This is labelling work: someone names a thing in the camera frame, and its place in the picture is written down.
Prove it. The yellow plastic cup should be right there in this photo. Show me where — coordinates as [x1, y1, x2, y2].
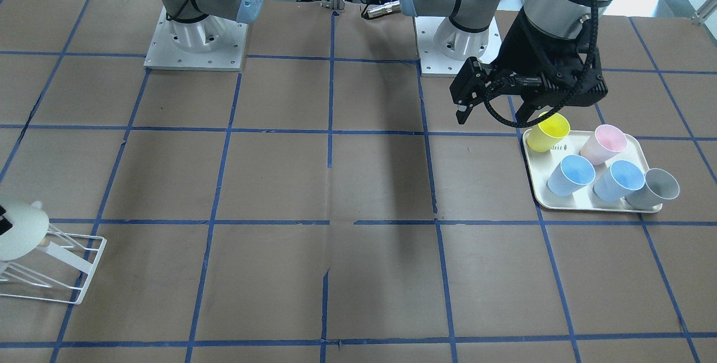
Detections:
[527, 113, 571, 153]

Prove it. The light blue cup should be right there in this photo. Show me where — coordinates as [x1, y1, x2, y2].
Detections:
[546, 155, 596, 197]
[593, 160, 645, 202]

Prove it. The pink plastic cup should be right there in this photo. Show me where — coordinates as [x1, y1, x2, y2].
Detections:
[579, 124, 627, 166]

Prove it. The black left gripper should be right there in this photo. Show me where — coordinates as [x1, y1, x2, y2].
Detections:
[450, 9, 594, 128]

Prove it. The grey plastic cup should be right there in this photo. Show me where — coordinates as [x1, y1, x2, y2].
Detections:
[625, 168, 681, 210]

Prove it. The light blue cup far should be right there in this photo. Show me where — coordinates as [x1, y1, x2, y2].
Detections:
[593, 160, 645, 202]

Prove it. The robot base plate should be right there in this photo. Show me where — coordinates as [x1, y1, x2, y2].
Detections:
[144, 8, 249, 72]
[414, 16, 502, 77]

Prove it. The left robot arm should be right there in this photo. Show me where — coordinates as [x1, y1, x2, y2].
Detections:
[399, 0, 614, 128]

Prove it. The black camera cable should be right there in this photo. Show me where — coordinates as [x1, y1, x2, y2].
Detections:
[483, 0, 600, 128]

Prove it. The white wire cup rack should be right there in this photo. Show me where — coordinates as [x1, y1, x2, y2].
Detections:
[2, 224, 108, 305]

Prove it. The light blue cup near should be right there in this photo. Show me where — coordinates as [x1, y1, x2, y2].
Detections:
[546, 155, 596, 197]

